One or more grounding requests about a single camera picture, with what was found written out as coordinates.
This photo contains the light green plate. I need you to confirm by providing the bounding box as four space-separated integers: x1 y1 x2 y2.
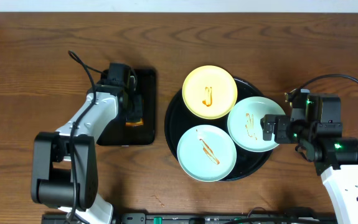
227 96 285 152

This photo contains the light blue front plate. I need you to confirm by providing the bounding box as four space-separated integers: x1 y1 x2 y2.
177 124 237 182

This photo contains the orange green sponge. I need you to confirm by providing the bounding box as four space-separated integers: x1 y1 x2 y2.
125 118 144 127

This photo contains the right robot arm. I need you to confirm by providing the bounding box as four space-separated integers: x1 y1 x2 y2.
260 113 358 223

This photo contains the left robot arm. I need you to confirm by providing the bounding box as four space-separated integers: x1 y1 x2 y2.
31 85 143 223

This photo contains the black rectangular tray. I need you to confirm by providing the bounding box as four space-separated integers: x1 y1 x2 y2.
97 67 156 146

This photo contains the black round tray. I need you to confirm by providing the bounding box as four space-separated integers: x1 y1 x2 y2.
164 77 273 182

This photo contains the yellow plate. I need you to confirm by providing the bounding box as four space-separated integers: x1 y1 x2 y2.
182 65 238 119

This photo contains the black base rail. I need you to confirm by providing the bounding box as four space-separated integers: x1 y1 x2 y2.
40 213 337 224

